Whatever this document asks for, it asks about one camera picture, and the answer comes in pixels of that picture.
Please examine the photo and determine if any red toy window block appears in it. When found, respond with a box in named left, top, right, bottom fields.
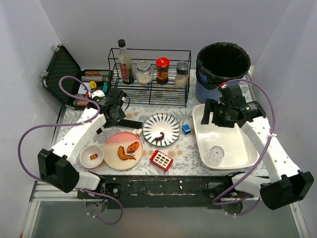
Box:
left=150, top=150, right=173, bottom=172

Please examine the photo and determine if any small sausage piece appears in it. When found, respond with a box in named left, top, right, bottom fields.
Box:
left=90, top=154, right=98, bottom=160

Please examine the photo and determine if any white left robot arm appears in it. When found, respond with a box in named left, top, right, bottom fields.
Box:
left=38, top=88, right=129, bottom=193

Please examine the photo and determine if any clear plastic cup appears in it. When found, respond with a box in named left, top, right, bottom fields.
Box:
left=205, top=146, right=225, bottom=167

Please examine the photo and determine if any blue toy brick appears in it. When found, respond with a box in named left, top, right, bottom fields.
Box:
left=182, top=124, right=191, bottom=135

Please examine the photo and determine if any dark red chili pepper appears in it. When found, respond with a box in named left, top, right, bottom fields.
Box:
left=155, top=132, right=164, bottom=141

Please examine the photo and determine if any white rectangular basin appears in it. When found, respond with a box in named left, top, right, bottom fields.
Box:
left=192, top=104, right=259, bottom=170

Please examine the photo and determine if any black wire rack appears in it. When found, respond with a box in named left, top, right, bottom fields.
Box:
left=108, top=48, right=191, bottom=107

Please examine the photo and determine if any black rhinestone microphone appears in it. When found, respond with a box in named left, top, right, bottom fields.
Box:
left=116, top=119, right=143, bottom=129

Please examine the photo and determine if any orange food slice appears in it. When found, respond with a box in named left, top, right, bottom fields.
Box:
left=117, top=146, right=135, bottom=160

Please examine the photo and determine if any yellow dealer chip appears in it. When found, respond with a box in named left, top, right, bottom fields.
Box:
left=90, top=81, right=97, bottom=89

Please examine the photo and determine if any dark sauce glass bottle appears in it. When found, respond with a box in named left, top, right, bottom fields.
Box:
left=118, top=39, right=134, bottom=85

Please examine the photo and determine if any purple poker chip stack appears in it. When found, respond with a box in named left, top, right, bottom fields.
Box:
left=81, top=76, right=109, bottom=82

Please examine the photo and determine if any pink white plate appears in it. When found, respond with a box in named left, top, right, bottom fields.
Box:
left=103, top=131, right=143, bottom=171

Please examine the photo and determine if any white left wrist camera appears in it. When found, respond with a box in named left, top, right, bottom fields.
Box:
left=88, top=90, right=105, bottom=100

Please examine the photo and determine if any teal card box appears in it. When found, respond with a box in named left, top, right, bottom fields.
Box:
left=102, top=82, right=108, bottom=95

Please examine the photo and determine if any glass salt grinder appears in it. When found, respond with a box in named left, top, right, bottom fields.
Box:
left=174, top=61, right=189, bottom=88

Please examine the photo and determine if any red tan poker chip stack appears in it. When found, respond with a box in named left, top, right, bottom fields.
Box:
left=85, top=70, right=111, bottom=77

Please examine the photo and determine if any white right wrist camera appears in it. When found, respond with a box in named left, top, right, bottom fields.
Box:
left=218, top=82, right=227, bottom=91

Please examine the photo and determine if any small white bowl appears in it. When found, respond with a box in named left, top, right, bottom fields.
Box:
left=80, top=145, right=104, bottom=169

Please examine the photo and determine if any blue striped white plate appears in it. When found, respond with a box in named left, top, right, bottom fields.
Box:
left=142, top=113, right=180, bottom=147

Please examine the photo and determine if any blue bin with black bag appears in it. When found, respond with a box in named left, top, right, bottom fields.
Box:
left=196, top=42, right=251, bottom=103

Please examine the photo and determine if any red orange food piece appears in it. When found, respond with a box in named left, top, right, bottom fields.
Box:
left=127, top=141, right=140, bottom=153

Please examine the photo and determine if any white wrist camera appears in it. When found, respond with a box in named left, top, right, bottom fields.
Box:
left=88, top=90, right=105, bottom=100
left=218, top=82, right=227, bottom=91

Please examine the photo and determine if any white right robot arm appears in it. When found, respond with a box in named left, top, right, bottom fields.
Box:
left=201, top=83, right=314, bottom=210

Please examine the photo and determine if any red lid chili sauce jar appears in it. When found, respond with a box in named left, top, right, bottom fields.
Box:
left=156, top=57, right=170, bottom=85

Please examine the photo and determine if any round glass jar with powder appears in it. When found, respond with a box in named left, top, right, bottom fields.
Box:
left=134, top=60, right=154, bottom=84

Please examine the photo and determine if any black poker chip case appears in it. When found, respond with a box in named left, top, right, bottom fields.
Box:
left=41, top=45, right=112, bottom=110

